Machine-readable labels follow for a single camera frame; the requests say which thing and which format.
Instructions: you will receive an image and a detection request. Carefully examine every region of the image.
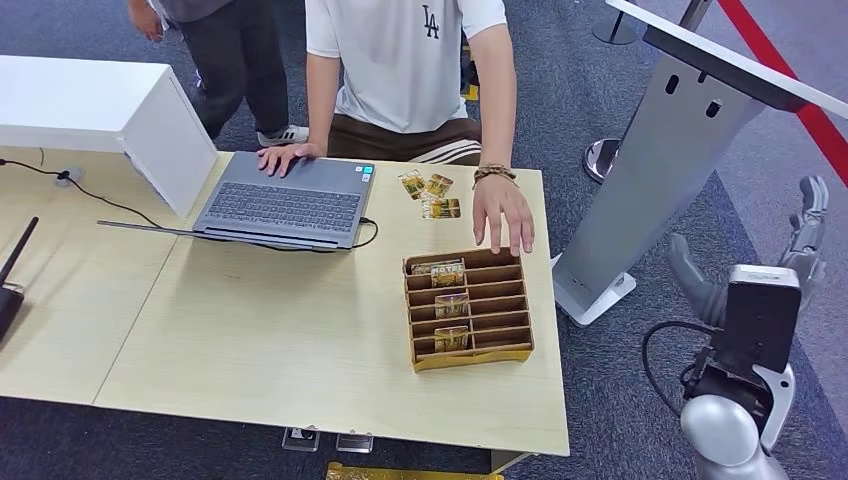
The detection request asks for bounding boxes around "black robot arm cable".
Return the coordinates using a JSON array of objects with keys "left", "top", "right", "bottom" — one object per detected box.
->
[{"left": 640, "top": 321, "right": 715, "bottom": 420}]

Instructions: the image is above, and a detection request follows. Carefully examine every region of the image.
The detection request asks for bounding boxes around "pale black wrist camera box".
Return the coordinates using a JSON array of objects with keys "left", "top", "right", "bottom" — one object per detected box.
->
[{"left": 712, "top": 264, "right": 803, "bottom": 376}]

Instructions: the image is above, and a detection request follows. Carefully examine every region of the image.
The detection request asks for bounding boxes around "grey open laptop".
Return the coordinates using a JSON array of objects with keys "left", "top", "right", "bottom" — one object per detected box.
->
[{"left": 97, "top": 150, "right": 378, "bottom": 253}]

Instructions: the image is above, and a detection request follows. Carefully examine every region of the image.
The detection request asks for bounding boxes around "person's right hand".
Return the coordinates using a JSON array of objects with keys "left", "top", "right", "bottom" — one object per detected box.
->
[{"left": 256, "top": 142, "right": 326, "bottom": 179}]

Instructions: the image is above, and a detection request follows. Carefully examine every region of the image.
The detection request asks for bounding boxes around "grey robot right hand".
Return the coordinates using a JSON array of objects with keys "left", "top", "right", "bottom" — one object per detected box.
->
[{"left": 665, "top": 174, "right": 831, "bottom": 329}]

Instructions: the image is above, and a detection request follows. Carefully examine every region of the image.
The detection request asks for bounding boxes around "person's left hand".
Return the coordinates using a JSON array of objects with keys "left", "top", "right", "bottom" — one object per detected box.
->
[{"left": 471, "top": 173, "right": 537, "bottom": 258}]

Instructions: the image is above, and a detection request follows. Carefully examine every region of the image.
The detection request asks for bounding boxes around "gold foil object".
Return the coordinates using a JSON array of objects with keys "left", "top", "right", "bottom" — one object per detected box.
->
[{"left": 325, "top": 461, "right": 505, "bottom": 480}]

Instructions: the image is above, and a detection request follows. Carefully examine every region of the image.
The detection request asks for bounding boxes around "brown beaded bracelet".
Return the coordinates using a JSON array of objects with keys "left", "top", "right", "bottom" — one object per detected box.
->
[{"left": 471, "top": 163, "right": 519, "bottom": 190}]

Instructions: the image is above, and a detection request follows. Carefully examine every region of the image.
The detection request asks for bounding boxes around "clear acrylic bracket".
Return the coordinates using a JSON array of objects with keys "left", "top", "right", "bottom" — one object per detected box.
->
[
  {"left": 282, "top": 427, "right": 321, "bottom": 453},
  {"left": 335, "top": 431, "right": 374, "bottom": 455}
]

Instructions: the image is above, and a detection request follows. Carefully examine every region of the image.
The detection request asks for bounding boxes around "white desk cabinet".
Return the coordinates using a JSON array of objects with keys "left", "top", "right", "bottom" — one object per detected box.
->
[{"left": 0, "top": 54, "right": 220, "bottom": 219}]

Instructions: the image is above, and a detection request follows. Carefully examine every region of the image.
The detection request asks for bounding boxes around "person's hand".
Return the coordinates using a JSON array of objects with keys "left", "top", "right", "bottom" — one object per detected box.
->
[{"left": 129, "top": 1, "right": 165, "bottom": 42}]

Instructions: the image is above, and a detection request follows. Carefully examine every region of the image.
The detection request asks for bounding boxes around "red barrier belt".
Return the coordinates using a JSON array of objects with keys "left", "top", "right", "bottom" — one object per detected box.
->
[{"left": 718, "top": 0, "right": 848, "bottom": 187}]

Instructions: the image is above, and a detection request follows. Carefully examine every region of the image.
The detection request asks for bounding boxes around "black router with antenna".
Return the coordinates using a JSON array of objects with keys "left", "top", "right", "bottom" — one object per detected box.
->
[{"left": 0, "top": 216, "right": 40, "bottom": 342}]

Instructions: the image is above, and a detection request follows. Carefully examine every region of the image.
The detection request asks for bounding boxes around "black power cable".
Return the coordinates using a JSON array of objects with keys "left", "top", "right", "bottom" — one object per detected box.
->
[{"left": 0, "top": 157, "right": 381, "bottom": 253}]

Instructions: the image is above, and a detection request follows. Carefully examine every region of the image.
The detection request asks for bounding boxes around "pale wooden table leg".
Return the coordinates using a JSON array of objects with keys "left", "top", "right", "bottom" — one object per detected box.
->
[{"left": 490, "top": 451, "right": 533, "bottom": 476}]

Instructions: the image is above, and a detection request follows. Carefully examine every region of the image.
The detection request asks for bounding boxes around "person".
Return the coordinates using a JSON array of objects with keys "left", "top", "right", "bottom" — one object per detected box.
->
[
  {"left": 127, "top": 0, "right": 311, "bottom": 148},
  {"left": 256, "top": 0, "right": 537, "bottom": 258}
]

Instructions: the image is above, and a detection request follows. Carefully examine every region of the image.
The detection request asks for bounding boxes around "brown slotted card holder box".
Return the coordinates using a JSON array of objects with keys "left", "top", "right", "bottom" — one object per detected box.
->
[{"left": 402, "top": 246, "right": 535, "bottom": 374}]

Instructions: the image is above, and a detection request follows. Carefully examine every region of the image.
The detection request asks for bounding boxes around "silver kiosk stand white top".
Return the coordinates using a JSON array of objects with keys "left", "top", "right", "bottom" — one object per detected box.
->
[{"left": 551, "top": 0, "right": 848, "bottom": 327}]

